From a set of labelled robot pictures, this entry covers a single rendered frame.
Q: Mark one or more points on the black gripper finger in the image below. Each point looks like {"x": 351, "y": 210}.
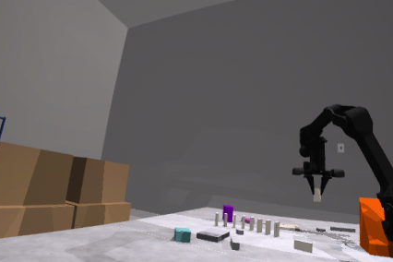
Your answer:
{"x": 311, "y": 182}
{"x": 324, "y": 183}

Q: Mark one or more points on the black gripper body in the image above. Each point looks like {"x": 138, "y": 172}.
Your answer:
{"x": 318, "y": 163}

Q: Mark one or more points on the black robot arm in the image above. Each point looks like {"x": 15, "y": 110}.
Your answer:
{"x": 357, "y": 123}

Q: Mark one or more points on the teal block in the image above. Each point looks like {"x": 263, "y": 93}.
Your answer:
{"x": 182, "y": 235}

